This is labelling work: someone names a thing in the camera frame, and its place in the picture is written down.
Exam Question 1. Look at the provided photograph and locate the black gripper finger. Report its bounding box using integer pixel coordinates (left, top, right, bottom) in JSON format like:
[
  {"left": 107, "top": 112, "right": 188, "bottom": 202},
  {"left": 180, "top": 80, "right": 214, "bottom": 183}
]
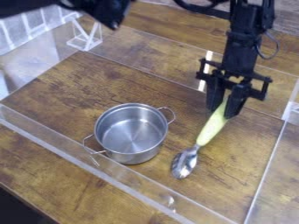
[
  {"left": 224, "top": 84, "right": 250, "bottom": 119},
  {"left": 207, "top": 78, "right": 226, "bottom": 112}
]

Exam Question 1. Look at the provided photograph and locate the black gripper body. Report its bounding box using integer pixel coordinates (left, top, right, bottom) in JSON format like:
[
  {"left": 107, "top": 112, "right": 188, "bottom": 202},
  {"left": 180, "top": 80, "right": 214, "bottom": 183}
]
[{"left": 196, "top": 31, "right": 272, "bottom": 101}]

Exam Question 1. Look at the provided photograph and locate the small stainless steel pot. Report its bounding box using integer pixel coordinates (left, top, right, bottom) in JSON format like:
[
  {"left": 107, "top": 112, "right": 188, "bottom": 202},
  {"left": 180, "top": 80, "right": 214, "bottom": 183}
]
[{"left": 82, "top": 102, "right": 176, "bottom": 165}]

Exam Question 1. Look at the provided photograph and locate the green handled metal spoon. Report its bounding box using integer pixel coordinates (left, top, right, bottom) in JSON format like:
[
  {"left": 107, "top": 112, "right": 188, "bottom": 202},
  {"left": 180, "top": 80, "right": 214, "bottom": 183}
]
[{"left": 171, "top": 101, "right": 228, "bottom": 179}]

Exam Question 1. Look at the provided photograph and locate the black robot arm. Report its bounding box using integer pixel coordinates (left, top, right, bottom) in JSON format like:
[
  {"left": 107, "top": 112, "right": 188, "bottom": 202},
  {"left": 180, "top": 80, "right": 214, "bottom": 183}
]
[{"left": 0, "top": 0, "right": 275, "bottom": 119}]

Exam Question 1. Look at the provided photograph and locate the clear acrylic front barrier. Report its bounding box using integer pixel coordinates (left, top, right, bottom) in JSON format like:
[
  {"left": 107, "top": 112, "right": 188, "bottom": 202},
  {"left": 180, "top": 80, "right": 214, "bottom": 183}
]
[{"left": 0, "top": 103, "right": 238, "bottom": 224}]

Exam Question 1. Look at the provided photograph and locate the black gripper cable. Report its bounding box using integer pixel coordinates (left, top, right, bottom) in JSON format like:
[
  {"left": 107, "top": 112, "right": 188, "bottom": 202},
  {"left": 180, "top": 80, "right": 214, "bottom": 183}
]
[{"left": 255, "top": 29, "right": 282, "bottom": 61}]

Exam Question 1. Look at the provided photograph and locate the clear acrylic triangle bracket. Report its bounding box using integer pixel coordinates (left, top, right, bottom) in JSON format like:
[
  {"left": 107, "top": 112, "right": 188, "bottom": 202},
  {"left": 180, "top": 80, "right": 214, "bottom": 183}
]
[{"left": 67, "top": 20, "right": 103, "bottom": 52}]

